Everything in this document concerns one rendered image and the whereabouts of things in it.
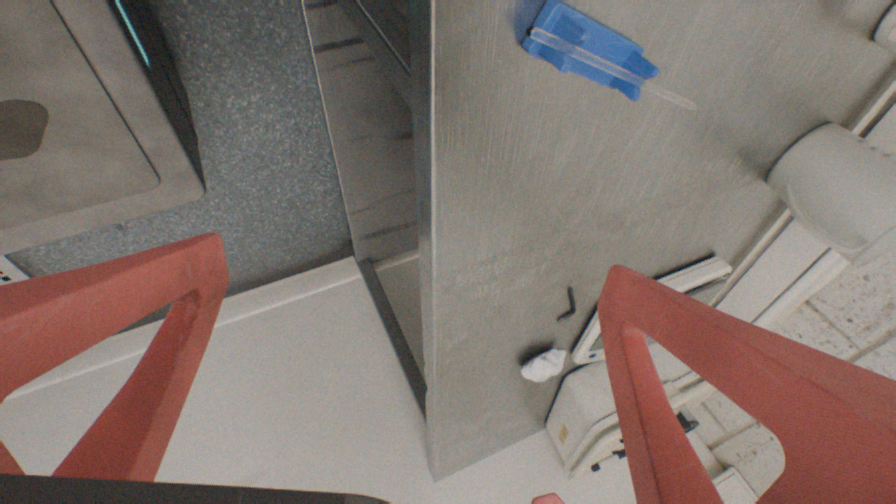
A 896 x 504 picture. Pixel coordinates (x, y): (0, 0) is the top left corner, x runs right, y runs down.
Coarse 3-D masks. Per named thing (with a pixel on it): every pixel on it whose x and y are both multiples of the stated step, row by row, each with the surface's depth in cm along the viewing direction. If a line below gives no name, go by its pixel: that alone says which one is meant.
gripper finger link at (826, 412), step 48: (624, 288) 11; (672, 288) 10; (624, 336) 11; (672, 336) 9; (720, 336) 8; (768, 336) 7; (624, 384) 10; (720, 384) 7; (768, 384) 6; (816, 384) 6; (864, 384) 6; (624, 432) 10; (672, 432) 10; (816, 432) 6; (864, 432) 5; (672, 480) 9; (816, 480) 6; (864, 480) 5
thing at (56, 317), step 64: (128, 256) 8; (192, 256) 10; (0, 320) 5; (64, 320) 6; (128, 320) 8; (192, 320) 10; (0, 384) 6; (128, 384) 9; (0, 448) 6; (128, 448) 8
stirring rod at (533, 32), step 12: (528, 36) 26; (540, 36) 26; (552, 36) 26; (564, 48) 27; (576, 48) 28; (588, 60) 29; (600, 60) 29; (612, 72) 30; (624, 72) 31; (636, 84) 32; (648, 84) 33; (660, 96) 35; (672, 96) 35; (696, 108) 38
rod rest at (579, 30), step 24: (552, 0) 28; (552, 24) 29; (576, 24) 28; (600, 24) 31; (528, 48) 30; (552, 48) 29; (600, 48) 32; (624, 48) 33; (576, 72) 33; (600, 72) 34; (648, 72) 32
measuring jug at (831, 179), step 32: (832, 128) 58; (800, 160) 58; (832, 160) 56; (864, 160) 54; (800, 192) 59; (832, 192) 55; (864, 192) 53; (800, 224) 55; (832, 224) 56; (864, 224) 53; (864, 256) 60
